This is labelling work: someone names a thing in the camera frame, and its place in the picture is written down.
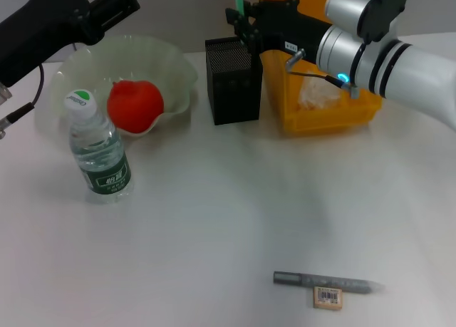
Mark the clear green-label water bottle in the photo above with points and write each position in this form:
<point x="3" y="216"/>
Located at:
<point x="103" y="163"/>

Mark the red tomato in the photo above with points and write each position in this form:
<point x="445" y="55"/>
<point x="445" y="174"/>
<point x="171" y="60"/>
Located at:
<point x="137" y="104"/>

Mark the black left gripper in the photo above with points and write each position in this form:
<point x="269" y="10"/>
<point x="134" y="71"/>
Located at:
<point x="42" y="24"/>

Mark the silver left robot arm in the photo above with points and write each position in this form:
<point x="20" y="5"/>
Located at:
<point x="3" y="92"/>

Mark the beige barcode eraser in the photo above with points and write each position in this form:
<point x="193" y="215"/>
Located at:
<point x="327" y="298"/>

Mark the yellow plastic bin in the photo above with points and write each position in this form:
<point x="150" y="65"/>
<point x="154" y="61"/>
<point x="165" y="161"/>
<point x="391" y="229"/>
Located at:
<point x="320" y="122"/>

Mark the black mesh pen holder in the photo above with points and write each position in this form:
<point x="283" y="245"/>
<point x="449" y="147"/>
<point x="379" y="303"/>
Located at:
<point x="235" y="99"/>

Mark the grey marker pen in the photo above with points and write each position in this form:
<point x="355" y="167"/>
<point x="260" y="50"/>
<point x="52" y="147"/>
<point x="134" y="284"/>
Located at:
<point x="320" y="281"/>

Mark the white paper ball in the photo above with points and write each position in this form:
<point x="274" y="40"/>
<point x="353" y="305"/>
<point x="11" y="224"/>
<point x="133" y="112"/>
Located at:
<point x="317" y="93"/>

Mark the black silver wrist camera housing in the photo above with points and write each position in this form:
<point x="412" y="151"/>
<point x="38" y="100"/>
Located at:
<point x="363" y="6"/>

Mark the pale green wavy fruit plate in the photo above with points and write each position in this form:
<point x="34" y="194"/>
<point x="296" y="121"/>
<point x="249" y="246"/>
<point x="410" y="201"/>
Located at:
<point x="142" y="56"/>

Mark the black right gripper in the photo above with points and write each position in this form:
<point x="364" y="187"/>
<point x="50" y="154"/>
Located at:
<point x="288" y="24"/>

